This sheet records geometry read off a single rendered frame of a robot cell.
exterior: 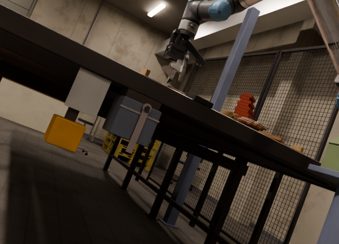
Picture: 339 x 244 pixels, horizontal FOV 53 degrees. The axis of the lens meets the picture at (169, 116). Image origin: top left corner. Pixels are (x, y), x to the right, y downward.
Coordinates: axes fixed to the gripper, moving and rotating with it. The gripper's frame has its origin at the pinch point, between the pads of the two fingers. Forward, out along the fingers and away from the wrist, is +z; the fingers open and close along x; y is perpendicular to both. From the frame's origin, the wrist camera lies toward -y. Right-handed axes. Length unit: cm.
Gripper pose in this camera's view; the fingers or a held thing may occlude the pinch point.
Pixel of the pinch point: (174, 83)
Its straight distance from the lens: 135.0
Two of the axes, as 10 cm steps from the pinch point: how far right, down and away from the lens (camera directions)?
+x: 3.0, 0.6, -9.5
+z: -3.3, 9.4, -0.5
